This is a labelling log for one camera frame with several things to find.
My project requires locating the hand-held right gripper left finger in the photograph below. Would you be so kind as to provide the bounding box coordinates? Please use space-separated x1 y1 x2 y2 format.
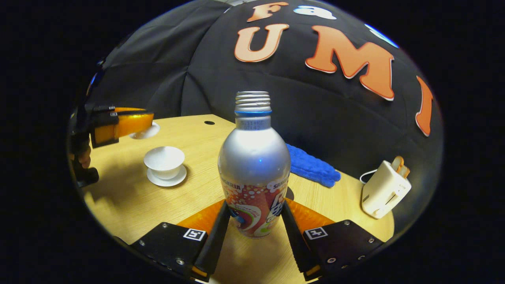
131 200 232 282

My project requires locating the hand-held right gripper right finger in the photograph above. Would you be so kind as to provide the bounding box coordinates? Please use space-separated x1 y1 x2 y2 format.
281 198 386 282

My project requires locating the white teacup lid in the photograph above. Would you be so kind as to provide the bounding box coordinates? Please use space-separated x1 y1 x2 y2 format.
130 121 161 140

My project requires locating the white teacup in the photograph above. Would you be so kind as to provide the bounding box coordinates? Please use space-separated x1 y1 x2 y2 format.
144 146 185 180

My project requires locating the silver water bottle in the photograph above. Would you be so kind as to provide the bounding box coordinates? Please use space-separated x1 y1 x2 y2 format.
218 91 291 238

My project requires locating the white saucer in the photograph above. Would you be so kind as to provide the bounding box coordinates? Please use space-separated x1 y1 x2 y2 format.
147 164 187 187

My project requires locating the blue towel cloth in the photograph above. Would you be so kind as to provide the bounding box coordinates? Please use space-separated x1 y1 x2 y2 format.
285 143 342 188

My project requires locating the white toaster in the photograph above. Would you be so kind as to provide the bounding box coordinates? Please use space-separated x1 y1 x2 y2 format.
361 160 411 219

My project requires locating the toast bread slice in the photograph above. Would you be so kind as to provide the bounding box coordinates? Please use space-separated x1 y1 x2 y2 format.
392 156 411 178

